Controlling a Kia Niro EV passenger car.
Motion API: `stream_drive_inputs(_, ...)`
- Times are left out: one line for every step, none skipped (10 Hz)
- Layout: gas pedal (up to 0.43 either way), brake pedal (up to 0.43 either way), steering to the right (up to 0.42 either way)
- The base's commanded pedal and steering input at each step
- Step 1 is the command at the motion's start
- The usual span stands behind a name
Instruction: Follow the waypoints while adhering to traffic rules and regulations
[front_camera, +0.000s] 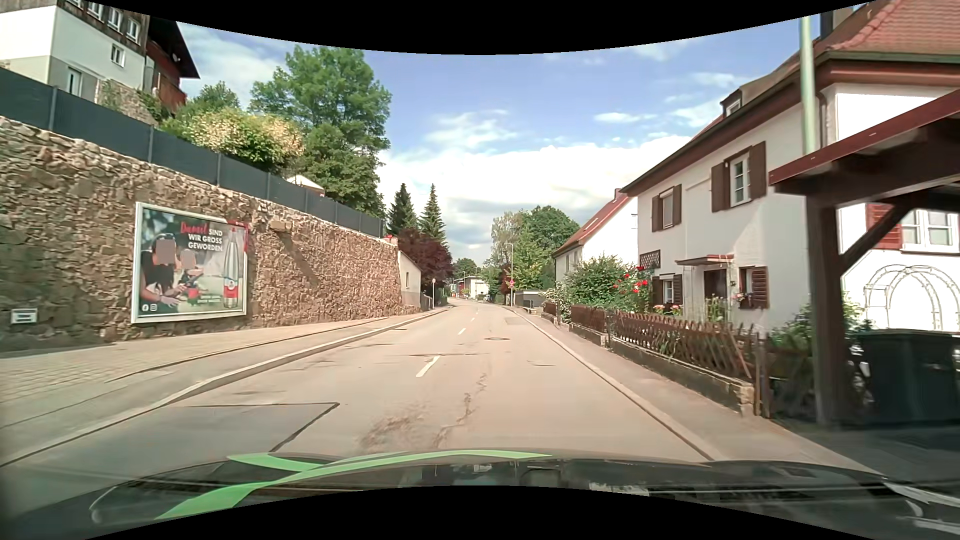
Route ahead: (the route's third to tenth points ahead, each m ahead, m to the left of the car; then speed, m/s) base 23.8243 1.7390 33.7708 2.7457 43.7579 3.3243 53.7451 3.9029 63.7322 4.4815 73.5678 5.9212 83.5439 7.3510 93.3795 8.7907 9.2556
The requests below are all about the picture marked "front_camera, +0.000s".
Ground group of green trees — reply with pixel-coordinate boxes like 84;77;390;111
483;204;581;300

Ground dark red leaved tree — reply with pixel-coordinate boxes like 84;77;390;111
396;228;456;295

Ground small white building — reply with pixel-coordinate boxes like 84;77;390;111
382;235;424;310

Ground dark conifer trees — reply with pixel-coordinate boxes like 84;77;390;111
385;182;449;246

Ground white house red roof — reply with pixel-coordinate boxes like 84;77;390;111
551;189;640;285

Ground rose bush with red flowers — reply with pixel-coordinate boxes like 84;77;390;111
561;255;655;315

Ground grey asphalt road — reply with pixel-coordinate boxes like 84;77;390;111
0;298;710;481

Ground tall green deciduous tree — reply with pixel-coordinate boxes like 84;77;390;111
249;45;393;219

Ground brown wooden lattice fence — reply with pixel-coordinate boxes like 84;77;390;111
541;300;815;418

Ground car's own bonnet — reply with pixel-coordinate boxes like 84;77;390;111
0;448;960;540

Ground grey asphalt pavement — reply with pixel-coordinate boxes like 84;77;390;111
504;304;960;481

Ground pale flowering bush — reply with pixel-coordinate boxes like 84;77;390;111
159;81;306;177

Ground road markings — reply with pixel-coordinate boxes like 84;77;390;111
0;306;481;468

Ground framed billboard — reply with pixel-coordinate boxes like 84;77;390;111
130;201;250;325

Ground large white house brown shutters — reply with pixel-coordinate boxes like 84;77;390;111
619;0;960;336

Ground dark screen fence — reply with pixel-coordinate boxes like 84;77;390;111
0;67;387;240

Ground brown wooden carport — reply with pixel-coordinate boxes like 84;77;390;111
768;88;960;429

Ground green metal pole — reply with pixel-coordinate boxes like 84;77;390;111
798;15;820;156

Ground dark wheelie bin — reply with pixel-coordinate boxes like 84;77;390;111
852;328;960;427

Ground white house with wooden balcony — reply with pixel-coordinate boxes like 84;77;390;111
0;0;201;115

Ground rough stone retaining wall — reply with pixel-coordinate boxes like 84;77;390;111
0;114;423;354

